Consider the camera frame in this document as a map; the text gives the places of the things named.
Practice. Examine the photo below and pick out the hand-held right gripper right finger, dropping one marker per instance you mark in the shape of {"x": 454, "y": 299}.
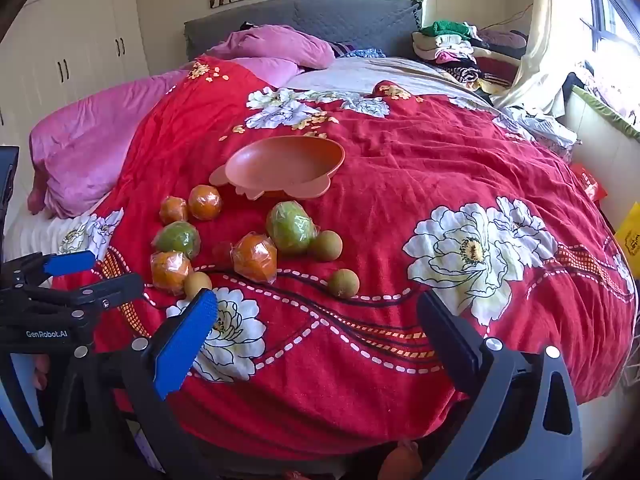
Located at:
{"x": 450, "y": 340}

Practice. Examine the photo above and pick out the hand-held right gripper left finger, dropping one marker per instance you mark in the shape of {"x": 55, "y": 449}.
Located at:
{"x": 185, "y": 345}

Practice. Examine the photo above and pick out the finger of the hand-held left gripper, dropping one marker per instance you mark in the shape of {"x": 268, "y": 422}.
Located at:
{"x": 112, "y": 289}
{"x": 70, "y": 262}

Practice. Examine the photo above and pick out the plastic-wrapped orange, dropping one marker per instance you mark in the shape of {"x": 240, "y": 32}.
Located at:
{"x": 255, "y": 257}
{"x": 170, "y": 272}
{"x": 172, "y": 210}
{"x": 205, "y": 202}

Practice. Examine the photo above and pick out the plastic-wrapped green citrus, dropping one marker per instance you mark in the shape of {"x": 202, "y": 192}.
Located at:
{"x": 176, "y": 239}
{"x": 291, "y": 226}

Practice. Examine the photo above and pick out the salmon pink plastic plate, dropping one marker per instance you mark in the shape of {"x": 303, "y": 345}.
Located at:
{"x": 280, "y": 160}

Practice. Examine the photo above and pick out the white bed sheet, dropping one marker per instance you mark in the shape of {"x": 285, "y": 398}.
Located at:
{"x": 30, "y": 232}

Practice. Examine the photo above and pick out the pink velvet quilt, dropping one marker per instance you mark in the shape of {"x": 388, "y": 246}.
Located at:
{"x": 85, "y": 145}

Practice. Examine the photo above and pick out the red floral blanket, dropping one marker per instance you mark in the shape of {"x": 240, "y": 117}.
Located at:
{"x": 400, "y": 160}

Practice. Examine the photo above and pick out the yellow paper bag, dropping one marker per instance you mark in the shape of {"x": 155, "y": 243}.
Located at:
{"x": 629, "y": 232}

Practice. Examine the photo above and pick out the red packaging bag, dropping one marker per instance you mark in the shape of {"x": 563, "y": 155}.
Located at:
{"x": 590, "y": 185}

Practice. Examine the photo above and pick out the white striped cloth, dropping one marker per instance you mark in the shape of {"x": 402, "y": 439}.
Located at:
{"x": 535, "y": 122}

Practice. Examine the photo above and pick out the white wardrobe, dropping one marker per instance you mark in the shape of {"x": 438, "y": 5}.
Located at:
{"x": 75, "y": 25}

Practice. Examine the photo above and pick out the green-trimmed window bench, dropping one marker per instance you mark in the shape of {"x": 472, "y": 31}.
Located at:
{"x": 595, "y": 145}

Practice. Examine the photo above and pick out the beige bed blanket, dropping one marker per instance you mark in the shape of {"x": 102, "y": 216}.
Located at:
{"x": 375, "y": 72}

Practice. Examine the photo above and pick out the pile of folded clothes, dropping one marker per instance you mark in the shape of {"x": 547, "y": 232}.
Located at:
{"x": 460, "y": 57}

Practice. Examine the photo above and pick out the black garment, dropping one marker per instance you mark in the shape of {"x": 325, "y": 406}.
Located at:
{"x": 577, "y": 85}

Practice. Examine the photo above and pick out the pink floral cloth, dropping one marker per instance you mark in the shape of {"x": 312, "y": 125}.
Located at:
{"x": 617, "y": 92}

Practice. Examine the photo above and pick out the dark patterned cloth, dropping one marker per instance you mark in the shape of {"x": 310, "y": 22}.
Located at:
{"x": 357, "y": 51}

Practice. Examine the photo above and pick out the green knitted garment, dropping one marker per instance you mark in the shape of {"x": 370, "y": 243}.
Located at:
{"x": 445, "y": 28}

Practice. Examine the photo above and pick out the cream curtain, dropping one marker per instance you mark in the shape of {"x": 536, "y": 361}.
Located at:
{"x": 545, "y": 35}

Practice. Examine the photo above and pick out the pink pillow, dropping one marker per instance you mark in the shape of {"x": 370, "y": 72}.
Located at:
{"x": 350, "y": 20}

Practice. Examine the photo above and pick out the window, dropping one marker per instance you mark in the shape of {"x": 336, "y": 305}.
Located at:
{"x": 615, "y": 5}

